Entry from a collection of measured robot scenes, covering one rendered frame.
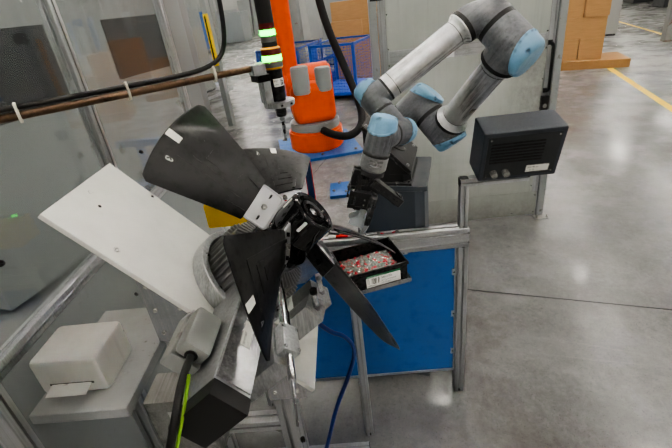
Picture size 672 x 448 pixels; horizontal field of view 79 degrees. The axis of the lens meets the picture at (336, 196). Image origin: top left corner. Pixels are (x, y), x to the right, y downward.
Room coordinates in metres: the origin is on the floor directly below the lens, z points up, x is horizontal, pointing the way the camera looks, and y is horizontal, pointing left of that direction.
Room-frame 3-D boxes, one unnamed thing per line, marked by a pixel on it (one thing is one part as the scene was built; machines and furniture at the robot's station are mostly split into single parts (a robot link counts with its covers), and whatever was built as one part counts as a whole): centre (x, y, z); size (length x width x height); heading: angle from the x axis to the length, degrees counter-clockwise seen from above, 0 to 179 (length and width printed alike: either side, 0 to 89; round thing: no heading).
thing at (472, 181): (1.26, -0.55, 1.04); 0.24 x 0.03 x 0.03; 87
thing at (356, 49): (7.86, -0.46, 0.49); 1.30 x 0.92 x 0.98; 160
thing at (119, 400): (0.85, 0.66, 0.85); 0.36 x 0.24 x 0.03; 177
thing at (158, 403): (0.73, 0.45, 0.73); 0.15 x 0.09 x 0.22; 87
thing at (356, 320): (1.11, -0.02, 0.40); 0.03 x 0.03 x 0.80; 12
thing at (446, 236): (1.29, -0.02, 0.82); 0.90 x 0.04 x 0.08; 87
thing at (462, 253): (1.27, -0.45, 0.39); 0.04 x 0.04 x 0.78; 87
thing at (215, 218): (1.31, 0.38, 1.02); 0.16 x 0.10 x 0.11; 87
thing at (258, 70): (0.93, 0.11, 1.50); 0.09 x 0.07 x 0.10; 122
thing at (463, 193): (1.27, -0.45, 0.96); 0.03 x 0.03 x 0.20; 87
